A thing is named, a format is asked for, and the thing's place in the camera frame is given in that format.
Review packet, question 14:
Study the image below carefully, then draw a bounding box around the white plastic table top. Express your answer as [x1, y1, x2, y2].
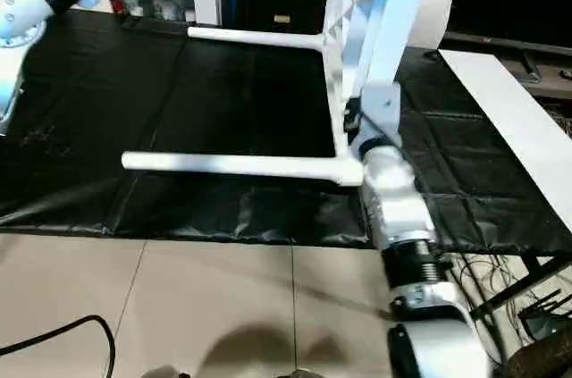
[320, 0, 452, 189]

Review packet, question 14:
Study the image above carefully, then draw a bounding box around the white plastic table leg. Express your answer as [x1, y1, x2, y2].
[121, 153, 364, 188]
[188, 26, 328, 49]

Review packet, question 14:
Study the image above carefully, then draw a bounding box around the grey cushion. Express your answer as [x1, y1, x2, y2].
[407, 0, 457, 50]

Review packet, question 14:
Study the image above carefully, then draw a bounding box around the black work mat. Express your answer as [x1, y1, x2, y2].
[0, 7, 572, 254]

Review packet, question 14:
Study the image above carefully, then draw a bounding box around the white flat sheet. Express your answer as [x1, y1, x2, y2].
[438, 49, 572, 231]

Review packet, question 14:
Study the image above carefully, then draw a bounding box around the black flat screen stand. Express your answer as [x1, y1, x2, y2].
[447, 29, 572, 97]

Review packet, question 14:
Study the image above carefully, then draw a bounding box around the black stand leg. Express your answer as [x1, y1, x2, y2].
[465, 257, 572, 321]

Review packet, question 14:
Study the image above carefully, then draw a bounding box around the dark robot foot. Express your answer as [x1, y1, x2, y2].
[141, 365, 190, 378]
[268, 367, 324, 378]

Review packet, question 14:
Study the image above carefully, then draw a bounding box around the grey floor device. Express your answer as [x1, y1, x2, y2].
[523, 302, 572, 343]

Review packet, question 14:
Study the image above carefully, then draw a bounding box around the dark brown round seat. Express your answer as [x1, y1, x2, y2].
[505, 342, 572, 378]

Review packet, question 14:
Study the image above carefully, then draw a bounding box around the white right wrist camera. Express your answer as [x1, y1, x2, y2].
[356, 81, 403, 148]

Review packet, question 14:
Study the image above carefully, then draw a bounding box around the thin white cable bundle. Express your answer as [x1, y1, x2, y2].
[442, 253, 537, 307]

